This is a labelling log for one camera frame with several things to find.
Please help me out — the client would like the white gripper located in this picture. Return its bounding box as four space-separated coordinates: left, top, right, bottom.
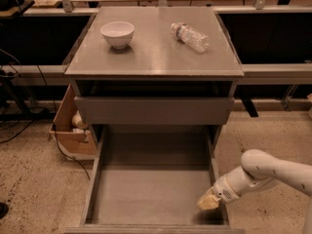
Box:
197 167 259 211

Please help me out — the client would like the grey drawer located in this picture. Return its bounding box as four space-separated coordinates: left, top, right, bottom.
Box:
64 126 245 234
74 97 234 125

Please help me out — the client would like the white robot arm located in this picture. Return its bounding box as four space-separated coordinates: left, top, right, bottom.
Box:
197 149 312 211

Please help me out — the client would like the grey top drawer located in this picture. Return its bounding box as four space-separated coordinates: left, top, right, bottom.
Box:
74 97 234 125

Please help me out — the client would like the grey drawer cabinet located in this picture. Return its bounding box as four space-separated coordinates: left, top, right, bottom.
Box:
65 7 243 139

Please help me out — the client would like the brown cardboard box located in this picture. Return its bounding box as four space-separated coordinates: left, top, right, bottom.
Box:
50 85 97 160

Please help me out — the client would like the white cup in box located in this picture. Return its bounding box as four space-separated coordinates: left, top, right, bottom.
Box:
71 112 88 130

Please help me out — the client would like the clear plastic water bottle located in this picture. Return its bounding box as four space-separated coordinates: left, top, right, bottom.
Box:
171 22 209 53

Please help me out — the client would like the white ceramic bowl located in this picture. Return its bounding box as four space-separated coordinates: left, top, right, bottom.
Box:
100 21 135 49

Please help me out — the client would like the black shoe tip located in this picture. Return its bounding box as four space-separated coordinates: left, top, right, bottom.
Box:
0 203 9 219

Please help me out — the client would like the grey metal rail frame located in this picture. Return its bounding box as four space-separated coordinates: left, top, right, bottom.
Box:
0 5 312 86

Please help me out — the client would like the black floor cable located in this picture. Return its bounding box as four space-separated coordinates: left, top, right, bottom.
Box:
52 123 92 181

